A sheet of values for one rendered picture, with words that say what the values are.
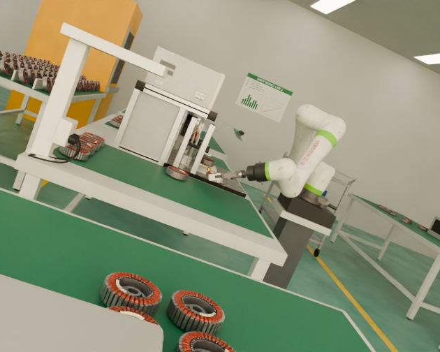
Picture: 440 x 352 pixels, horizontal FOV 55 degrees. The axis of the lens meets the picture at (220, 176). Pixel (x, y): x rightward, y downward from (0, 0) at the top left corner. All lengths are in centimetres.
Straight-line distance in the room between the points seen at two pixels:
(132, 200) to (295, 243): 137
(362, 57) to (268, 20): 186
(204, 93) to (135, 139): 45
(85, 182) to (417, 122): 799
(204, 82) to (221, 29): 552
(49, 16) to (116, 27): 84
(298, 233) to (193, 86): 107
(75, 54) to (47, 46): 459
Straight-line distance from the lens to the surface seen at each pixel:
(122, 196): 152
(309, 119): 233
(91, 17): 607
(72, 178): 153
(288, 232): 261
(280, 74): 799
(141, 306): 80
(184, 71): 236
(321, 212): 256
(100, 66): 600
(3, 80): 338
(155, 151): 226
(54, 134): 158
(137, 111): 225
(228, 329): 92
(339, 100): 833
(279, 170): 198
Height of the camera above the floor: 116
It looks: 9 degrees down
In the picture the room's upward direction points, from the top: 23 degrees clockwise
